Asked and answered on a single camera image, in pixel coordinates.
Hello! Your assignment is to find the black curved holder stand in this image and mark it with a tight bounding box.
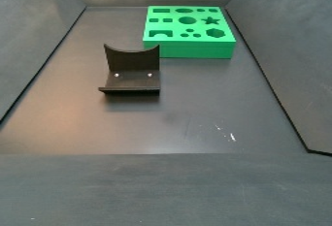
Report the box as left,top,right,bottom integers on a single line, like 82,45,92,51
100,45,161,94

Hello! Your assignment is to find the green shape sorter block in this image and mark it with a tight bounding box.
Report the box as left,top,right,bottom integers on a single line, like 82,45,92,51
144,6,236,59

